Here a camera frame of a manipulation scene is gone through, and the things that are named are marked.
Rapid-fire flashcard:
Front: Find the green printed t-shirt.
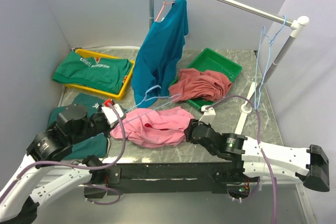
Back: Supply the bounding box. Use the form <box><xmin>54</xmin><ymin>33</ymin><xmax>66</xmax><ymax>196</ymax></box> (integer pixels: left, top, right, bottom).
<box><xmin>53</xmin><ymin>51</ymin><xmax>132</xmax><ymax>94</ymax></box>

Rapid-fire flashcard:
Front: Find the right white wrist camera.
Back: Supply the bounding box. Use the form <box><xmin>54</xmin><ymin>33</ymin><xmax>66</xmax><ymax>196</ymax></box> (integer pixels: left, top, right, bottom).
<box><xmin>199</xmin><ymin>105</ymin><xmax>216</xmax><ymax>124</ymax></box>

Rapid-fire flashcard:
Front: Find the dusty red t-shirt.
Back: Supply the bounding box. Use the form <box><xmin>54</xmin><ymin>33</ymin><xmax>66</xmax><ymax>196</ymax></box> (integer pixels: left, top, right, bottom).
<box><xmin>169</xmin><ymin>68</ymin><xmax>232</xmax><ymax>102</ymax></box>

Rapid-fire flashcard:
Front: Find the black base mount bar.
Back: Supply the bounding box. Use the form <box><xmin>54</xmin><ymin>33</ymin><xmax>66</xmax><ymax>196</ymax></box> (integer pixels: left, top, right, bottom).
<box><xmin>90</xmin><ymin>162</ymin><xmax>257</xmax><ymax>194</ymax></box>

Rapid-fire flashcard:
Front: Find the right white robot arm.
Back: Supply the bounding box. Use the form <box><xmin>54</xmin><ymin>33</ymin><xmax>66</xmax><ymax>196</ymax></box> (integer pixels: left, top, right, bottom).
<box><xmin>184</xmin><ymin>120</ymin><xmax>330</xmax><ymax>192</ymax></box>

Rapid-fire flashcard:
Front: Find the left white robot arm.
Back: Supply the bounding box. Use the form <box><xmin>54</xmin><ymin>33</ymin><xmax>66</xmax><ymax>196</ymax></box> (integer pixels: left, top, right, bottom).
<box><xmin>1</xmin><ymin>105</ymin><xmax>124</xmax><ymax>223</ymax></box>

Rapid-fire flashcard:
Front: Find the teal blue t-shirt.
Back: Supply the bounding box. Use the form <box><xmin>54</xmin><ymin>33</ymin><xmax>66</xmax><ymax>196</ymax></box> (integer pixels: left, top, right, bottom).
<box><xmin>131</xmin><ymin>0</ymin><xmax>189</xmax><ymax>108</ymax></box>

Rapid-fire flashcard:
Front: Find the pink wire hanger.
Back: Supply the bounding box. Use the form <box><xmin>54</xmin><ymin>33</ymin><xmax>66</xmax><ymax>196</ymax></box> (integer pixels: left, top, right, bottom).
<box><xmin>155</xmin><ymin>0</ymin><xmax>174</xmax><ymax>22</ymax></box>

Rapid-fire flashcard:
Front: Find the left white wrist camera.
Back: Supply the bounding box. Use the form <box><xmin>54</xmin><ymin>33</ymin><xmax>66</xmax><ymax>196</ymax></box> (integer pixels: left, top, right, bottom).
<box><xmin>101</xmin><ymin>99</ymin><xmax>126</xmax><ymax>128</ymax></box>

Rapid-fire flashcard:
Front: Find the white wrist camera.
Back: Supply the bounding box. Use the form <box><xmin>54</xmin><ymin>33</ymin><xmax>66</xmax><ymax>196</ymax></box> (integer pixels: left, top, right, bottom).
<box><xmin>101</xmin><ymin>99</ymin><xmax>126</xmax><ymax>128</ymax></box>
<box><xmin>199</xmin><ymin>105</ymin><xmax>216</xmax><ymax>124</ymax></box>

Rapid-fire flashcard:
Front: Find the blue wire hanger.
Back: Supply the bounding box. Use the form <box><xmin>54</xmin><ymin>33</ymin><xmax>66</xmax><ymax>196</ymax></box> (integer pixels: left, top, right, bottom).
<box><xmin>125</xmin><ymin>84</ymin><xmax>182</xmax><ymax>123</ymax></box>
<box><xmin>254</xmin><ymin>15</ymin><xmax>287</xmax><ymax>111</ymax></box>

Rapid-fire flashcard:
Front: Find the pink t-shirt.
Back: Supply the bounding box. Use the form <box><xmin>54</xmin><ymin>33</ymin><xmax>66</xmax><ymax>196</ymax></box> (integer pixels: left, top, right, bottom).
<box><xmin>123</xmin><ymin>106</ymin><xmax>194</xmax><ymax>148</ymax></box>

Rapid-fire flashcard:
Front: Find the yellow plastic tray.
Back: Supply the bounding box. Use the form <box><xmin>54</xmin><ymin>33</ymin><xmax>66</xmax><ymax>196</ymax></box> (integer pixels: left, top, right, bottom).
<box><xmin>53</xmin><ymin>48</ymin><xmax>135</xmax><ymax>100</ymax></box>

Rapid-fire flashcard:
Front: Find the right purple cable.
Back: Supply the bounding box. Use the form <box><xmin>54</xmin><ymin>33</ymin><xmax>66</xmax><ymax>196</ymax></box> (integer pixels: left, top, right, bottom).
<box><xmin>207</xmin><ymin>95</ymin><xmax>278</xmax><ymax>224</ymax></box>

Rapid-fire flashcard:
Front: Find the metal clothes rack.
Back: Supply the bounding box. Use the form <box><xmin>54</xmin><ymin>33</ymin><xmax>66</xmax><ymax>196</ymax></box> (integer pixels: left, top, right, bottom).
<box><xmin>149</xmin><ymin>0</ymin><xmax>310</xmax><ymax>134</ymax></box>

